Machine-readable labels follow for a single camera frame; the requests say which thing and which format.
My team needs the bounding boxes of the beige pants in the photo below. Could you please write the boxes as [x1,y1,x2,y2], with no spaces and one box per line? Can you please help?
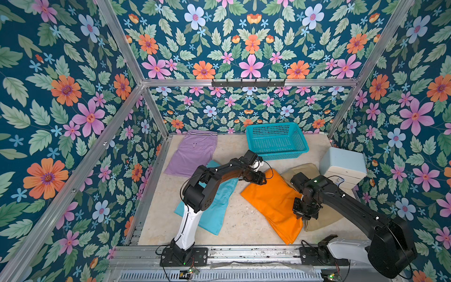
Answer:
[281,163,344,232]

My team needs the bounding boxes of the orange pants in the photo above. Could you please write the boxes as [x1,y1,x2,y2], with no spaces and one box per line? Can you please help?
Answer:
[241,169,303,244]

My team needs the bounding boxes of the purple pants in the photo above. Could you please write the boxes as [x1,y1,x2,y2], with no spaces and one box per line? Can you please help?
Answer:
[164,130,218,177]

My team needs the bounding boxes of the teal pants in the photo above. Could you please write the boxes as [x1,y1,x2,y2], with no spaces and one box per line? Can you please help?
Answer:
[175,161,238,236]

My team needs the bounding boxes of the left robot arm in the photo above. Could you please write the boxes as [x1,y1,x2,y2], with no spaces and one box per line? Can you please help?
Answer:
[169,150,267,260]

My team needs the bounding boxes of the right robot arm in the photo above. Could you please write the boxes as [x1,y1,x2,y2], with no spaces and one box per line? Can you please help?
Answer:
[290,173,418,278]

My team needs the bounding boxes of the teal plastic basket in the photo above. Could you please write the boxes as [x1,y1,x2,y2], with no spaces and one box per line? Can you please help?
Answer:
[246,122,309,161]

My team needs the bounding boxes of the light blue drawer cabinet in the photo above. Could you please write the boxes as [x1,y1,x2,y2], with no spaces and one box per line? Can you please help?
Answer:
[319,147,367,190]

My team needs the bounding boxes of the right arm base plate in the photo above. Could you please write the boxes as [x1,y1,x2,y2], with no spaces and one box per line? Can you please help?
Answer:
[299,246,350,267]

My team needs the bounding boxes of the black wall hook rail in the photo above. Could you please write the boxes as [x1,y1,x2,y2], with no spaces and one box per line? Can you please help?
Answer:
[211,79,286,88]

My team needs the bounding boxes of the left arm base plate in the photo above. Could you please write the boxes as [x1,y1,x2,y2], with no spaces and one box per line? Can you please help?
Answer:
[159,247,209,267]

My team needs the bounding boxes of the white perforated front rail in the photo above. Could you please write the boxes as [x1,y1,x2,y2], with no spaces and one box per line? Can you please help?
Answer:
[117,269,324,282]

